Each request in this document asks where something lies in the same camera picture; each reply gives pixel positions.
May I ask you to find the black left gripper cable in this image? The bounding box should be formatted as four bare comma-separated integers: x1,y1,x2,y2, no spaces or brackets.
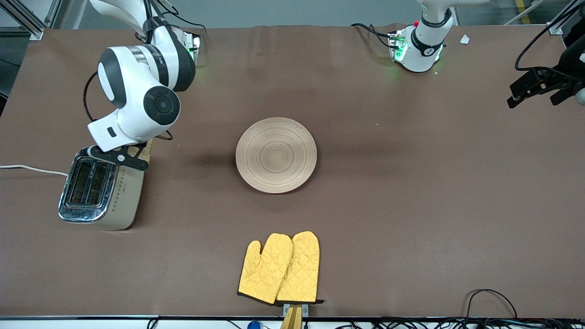
515,19,569,73

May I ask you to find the wooden stick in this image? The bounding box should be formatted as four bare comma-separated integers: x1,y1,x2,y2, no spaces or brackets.
280,305,303,329

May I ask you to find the brown bread slice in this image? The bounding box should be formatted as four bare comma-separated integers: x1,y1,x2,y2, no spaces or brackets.
136,139,154,161

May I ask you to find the aluminium frame profile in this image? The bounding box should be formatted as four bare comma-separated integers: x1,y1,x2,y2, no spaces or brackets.
546,0,585,35
0,0,62,41

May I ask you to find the black arm base cable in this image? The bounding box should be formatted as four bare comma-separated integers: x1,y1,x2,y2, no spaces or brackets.
351,23,394,49
144,0,206,36

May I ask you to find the brown table cover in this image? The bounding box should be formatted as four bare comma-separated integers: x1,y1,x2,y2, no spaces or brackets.
0,24,585,319

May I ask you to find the yellow quilted oven mitt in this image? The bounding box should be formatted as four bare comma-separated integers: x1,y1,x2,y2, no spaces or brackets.
276,231,324,305
238,233,294,306

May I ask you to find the black left arm base cable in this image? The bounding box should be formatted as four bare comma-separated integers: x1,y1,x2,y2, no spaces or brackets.
351,23,394,49

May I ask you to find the black cable bundle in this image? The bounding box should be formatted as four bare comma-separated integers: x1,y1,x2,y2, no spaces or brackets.
336,318,585,329

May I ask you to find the black looped cable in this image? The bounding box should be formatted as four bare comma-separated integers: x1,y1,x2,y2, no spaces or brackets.
465,289,518,320

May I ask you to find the grey metal bracket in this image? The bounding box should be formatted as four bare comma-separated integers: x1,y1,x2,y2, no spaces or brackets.
282,303,309,318

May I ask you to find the white toaster power cord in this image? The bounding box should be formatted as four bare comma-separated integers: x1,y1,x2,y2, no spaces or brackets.
0,164,69,177

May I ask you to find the beige chrome two-slot toaster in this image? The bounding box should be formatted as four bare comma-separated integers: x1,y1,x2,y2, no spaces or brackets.
58,145,145,231

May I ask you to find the round wooden plate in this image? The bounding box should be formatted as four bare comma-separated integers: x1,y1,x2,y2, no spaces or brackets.
235,117,318,194

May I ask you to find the black right arm base cable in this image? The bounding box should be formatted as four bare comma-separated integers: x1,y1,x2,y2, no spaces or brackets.
144,0,206,36

